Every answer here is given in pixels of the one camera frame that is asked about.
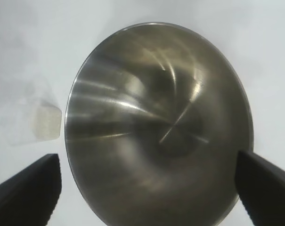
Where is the stainless steel mixing bowl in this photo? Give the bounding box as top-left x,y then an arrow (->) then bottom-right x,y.
64,22 -> 254,226

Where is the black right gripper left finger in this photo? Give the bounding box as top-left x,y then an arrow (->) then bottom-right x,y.
0,153 -> 62,226

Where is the white uncooked rice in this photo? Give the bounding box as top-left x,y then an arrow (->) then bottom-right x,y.
33,105 -> 62,142

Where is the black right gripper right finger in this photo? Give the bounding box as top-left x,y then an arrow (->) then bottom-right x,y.
235,150 -> 285,226

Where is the clear plastic measuring cup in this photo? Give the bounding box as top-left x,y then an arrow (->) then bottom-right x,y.
0,79 -> 63,145

